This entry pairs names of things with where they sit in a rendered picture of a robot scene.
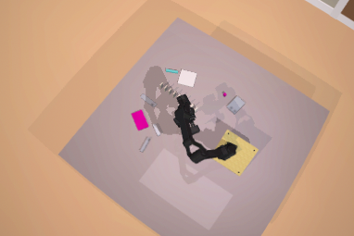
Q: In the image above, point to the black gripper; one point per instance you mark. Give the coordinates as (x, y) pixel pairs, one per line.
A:
(194, 129)

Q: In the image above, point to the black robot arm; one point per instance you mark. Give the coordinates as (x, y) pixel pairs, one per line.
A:
(182, 116)

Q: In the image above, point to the magenta flat square slab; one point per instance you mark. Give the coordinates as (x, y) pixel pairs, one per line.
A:
(139, 120)

